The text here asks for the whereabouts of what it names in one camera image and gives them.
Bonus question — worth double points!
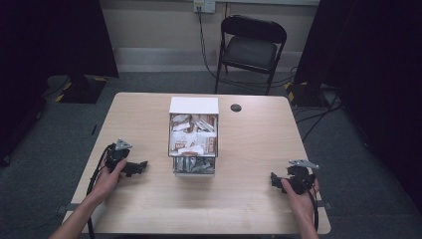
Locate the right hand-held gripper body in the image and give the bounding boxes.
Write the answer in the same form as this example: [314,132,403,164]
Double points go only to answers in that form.
[284,158,320,196]

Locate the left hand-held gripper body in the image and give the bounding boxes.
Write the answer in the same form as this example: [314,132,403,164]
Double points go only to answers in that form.
[105,138,140,177]

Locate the person's left hand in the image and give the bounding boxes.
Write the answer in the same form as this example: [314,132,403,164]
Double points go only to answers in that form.
[90,157,128,204]

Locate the person's right hand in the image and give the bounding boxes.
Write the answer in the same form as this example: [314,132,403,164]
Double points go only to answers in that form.
[280,178,321,227]

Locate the grey table foot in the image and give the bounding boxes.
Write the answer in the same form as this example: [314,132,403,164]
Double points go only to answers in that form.
[316,199,333,211]
[55,202,74,214]

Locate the pile of silver packets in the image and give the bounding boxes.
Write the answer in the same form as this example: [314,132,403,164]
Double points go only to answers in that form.
[174,156,215,174]

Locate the white drawer with silver packets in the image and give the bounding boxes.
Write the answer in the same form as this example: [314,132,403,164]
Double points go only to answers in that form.
[171,155,217,177]

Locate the pile of brown white packets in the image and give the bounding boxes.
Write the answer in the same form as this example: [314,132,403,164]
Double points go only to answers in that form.
[169,114,218,156]

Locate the white drawer with brown packets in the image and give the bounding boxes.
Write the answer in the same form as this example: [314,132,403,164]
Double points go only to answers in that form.
[167,113,220,158]

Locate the black stand base striped tape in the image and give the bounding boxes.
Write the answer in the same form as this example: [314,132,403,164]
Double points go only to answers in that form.
[283,81,333,109]
[54,74,109,105]

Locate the white drawer cabinet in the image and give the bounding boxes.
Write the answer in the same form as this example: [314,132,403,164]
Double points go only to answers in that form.
[168,96,220,116]

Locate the black folding chair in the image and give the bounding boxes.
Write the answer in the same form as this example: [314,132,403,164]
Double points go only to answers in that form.
[213,14,289,96]

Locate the black curtain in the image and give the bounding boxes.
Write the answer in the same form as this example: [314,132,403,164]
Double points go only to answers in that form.
[0,0,120,167]
[293,0,422,213]

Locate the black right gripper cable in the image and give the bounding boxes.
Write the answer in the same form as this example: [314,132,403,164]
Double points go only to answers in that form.
[298,177,320,233]

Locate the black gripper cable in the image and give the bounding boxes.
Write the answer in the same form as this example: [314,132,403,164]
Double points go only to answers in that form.
[86,144,115,239]
[298,177,320,233]

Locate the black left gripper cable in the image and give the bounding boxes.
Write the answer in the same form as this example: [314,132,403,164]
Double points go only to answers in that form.
[86,144,115,239]

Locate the black floor cables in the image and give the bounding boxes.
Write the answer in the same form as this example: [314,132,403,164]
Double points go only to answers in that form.
[292,89,344,142]

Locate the white wall socket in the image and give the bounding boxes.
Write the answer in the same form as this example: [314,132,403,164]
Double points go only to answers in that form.
[193,0,217,15]

